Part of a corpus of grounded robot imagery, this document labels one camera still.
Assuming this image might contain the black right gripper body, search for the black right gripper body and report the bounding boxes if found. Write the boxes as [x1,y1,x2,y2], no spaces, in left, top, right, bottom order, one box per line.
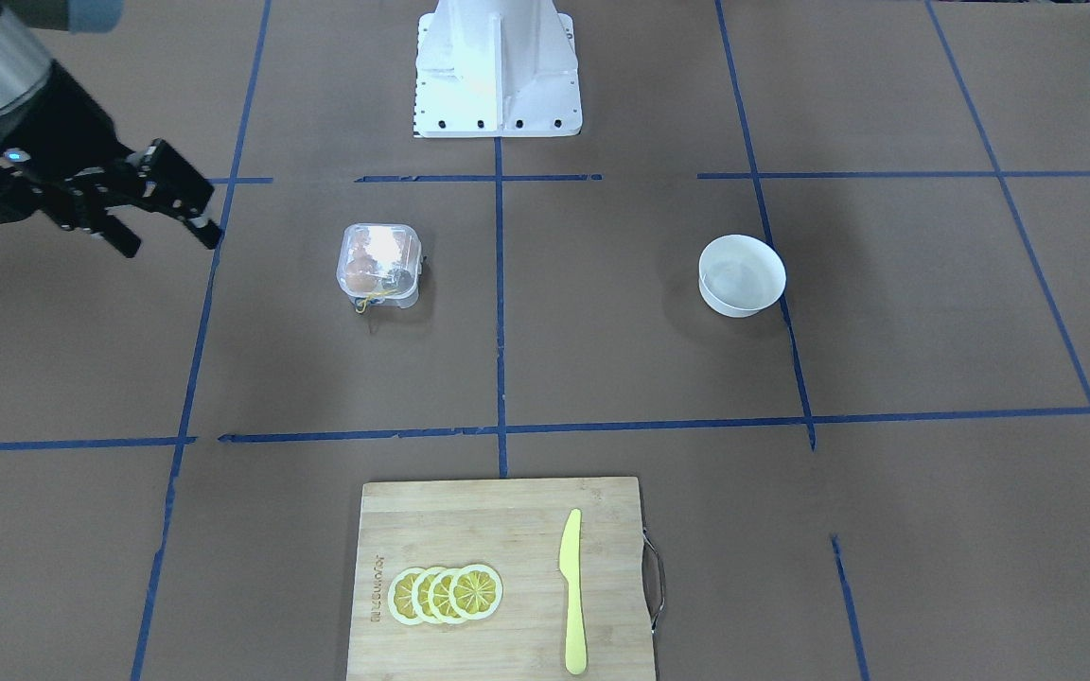
[0,61,144,224]

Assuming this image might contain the clear plastic egg box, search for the clear plastic egg box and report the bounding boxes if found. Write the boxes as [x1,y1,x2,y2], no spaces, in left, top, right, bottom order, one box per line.
[336,223,425,314]

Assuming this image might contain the brown egg from bowl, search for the brown egg from bowl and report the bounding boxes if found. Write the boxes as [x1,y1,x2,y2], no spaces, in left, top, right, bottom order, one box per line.
[385,268,414,290]

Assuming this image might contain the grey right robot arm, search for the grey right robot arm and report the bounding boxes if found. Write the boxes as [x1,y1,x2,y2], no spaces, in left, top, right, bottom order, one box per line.
[0,1,223,258]

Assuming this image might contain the brown egg front slot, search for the brown egg front slot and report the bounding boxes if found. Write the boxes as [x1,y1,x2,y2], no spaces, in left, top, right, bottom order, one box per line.
[341,258,382,296]

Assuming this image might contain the white bowl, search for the white bowl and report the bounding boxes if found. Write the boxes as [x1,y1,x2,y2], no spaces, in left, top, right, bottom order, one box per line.
[697,236,787,319]

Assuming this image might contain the lemon slice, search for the lemon slice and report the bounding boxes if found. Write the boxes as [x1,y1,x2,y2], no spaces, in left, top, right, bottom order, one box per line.
[411,566,445,624]
[427,568,463,625]
[388,567,424,627]
[448,564,502,621]

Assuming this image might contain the bamboo cutting board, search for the bamboo cutting board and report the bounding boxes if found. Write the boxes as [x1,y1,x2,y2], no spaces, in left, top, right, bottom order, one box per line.
[346,476,658,680]

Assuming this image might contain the yellow plastic knife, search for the yellow plastic knife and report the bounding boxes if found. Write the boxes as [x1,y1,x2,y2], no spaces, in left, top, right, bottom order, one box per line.
[558,508,588,676]

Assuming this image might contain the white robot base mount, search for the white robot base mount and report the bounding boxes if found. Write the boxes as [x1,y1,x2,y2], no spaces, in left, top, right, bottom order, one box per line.
[413,1,584,139]

